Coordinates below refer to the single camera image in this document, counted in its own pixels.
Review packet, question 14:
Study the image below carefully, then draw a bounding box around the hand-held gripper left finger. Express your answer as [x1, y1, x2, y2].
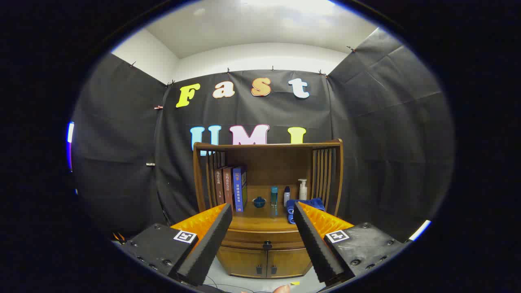
[118, 203, 233, 286]

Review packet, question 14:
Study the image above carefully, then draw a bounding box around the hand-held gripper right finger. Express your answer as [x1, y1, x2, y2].
[293, 201, 409, 286]

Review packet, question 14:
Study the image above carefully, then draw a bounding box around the wooden drawer with black knob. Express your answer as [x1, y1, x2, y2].
[222, 229, 306, 250]

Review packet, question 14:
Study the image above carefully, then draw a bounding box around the wooden cabinet door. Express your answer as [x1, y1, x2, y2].
[216, 246, 268, 278]
[267, 247, 312, 279]

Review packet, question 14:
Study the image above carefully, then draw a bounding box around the wooden countertop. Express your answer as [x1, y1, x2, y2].
[199, 185, 338, 232]

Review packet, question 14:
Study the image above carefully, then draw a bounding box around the wooden cabinet with slatted hutch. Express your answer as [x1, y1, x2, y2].
[193, 139, 344, 279]

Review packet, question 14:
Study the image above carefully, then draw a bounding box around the folded blue towel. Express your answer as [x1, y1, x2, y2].
[286, 198, 326, 225]

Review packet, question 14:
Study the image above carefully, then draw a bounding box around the dark brown book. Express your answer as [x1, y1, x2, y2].
[215, 168, 225, 205]

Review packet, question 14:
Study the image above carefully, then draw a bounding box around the reddish brown book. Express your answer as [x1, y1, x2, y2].
[223, 166, 234, 208]

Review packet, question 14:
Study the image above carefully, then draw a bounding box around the blue book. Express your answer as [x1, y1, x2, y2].
[232, 165, 248, 212]

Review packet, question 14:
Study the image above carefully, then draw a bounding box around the black floor cable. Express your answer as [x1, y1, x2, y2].
[203, 276, 247, 293]

